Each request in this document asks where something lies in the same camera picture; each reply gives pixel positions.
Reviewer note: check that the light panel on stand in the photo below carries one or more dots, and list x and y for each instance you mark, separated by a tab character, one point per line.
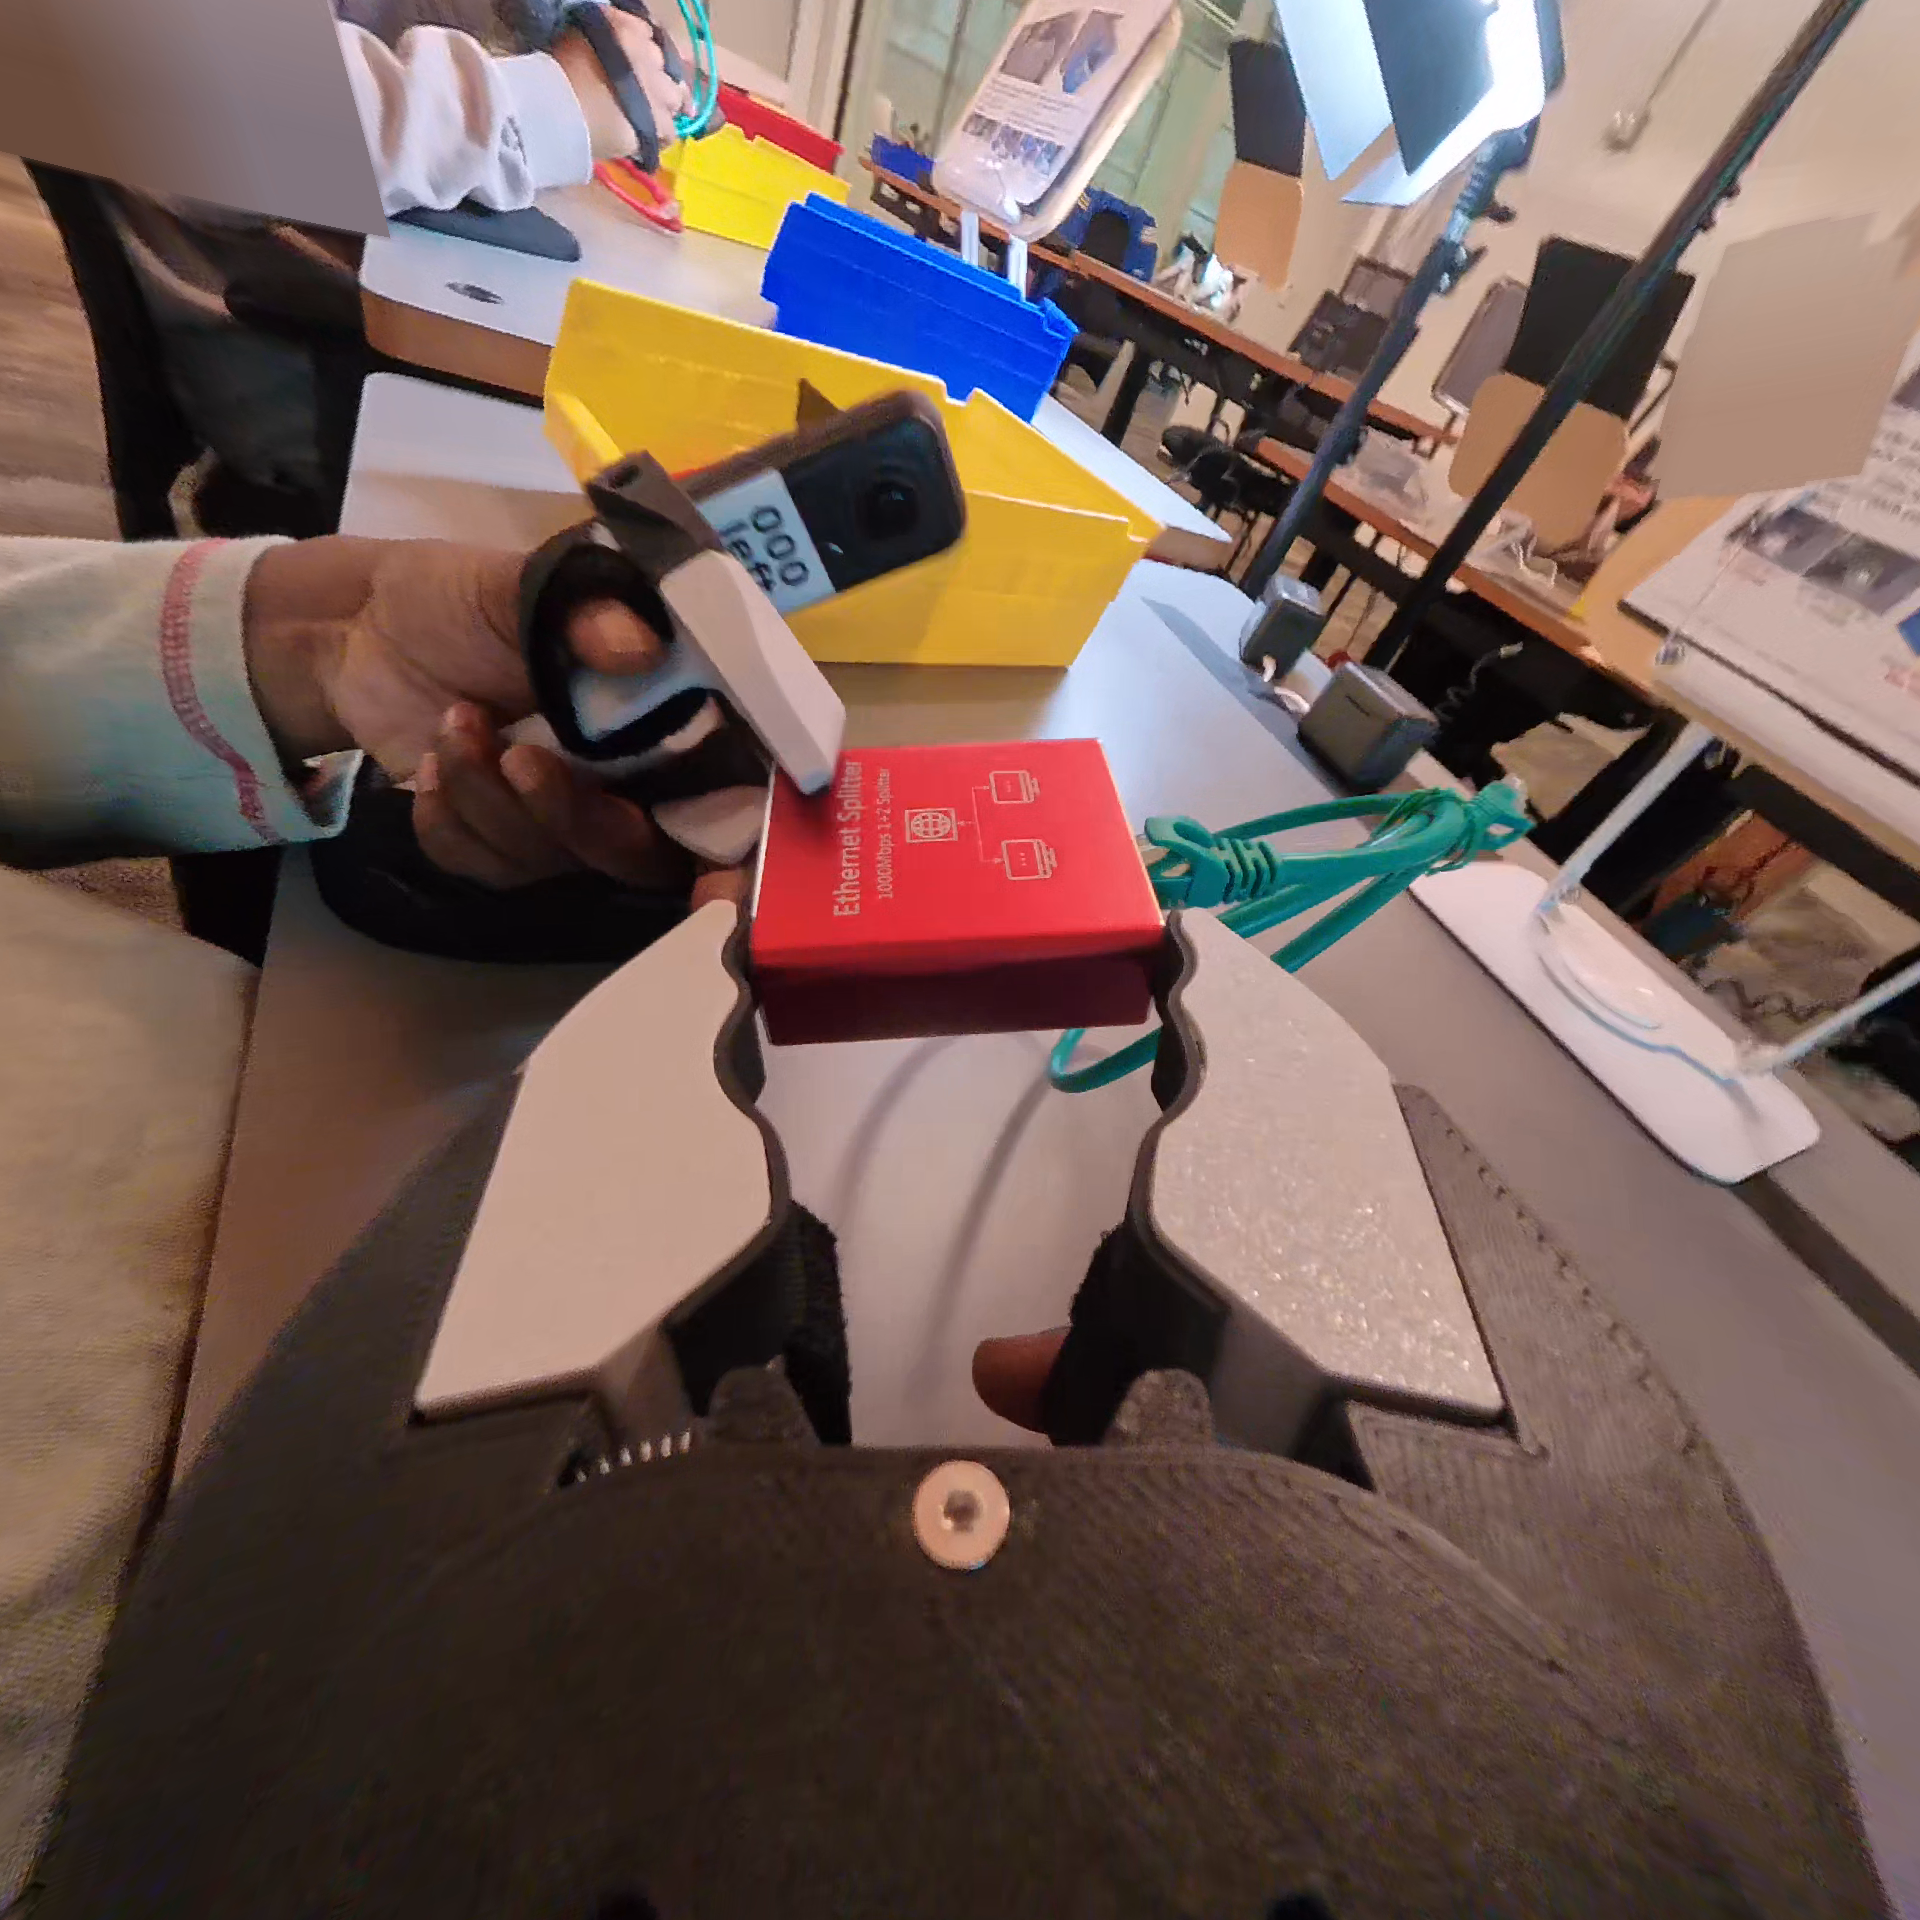
1411	78

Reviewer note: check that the grey power adapter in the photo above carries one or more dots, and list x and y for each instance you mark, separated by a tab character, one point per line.
1278	620
1367	731

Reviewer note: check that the red plastic bin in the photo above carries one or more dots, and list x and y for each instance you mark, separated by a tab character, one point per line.
782	130

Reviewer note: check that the wooden top office table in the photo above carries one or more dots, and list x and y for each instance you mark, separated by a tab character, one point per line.
1201	324

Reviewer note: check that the another person's forearm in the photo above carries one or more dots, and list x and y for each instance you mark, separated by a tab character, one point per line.
453	119

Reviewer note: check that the instruction board on white stand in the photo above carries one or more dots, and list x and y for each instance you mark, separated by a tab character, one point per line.
1799	570
1065	105

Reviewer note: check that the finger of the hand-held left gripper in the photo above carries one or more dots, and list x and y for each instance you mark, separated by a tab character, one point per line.
764	673
718	826

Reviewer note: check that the red network switch box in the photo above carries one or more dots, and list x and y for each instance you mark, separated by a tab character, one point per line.
962	858

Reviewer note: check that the black quilted wrist pad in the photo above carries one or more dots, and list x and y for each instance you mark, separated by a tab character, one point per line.
453	919
494	234

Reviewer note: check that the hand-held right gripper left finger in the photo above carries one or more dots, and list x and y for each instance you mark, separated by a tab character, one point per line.
615	1201

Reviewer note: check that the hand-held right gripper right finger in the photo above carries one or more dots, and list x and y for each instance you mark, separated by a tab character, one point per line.
1303	1229

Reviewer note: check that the person's left hand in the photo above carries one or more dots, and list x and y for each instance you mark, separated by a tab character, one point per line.
391	633

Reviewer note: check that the blue plastic bin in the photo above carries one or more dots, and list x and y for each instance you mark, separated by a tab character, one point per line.
917	302

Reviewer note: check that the yellow plastic bin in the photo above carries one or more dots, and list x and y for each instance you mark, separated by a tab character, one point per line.
991	511
742	189

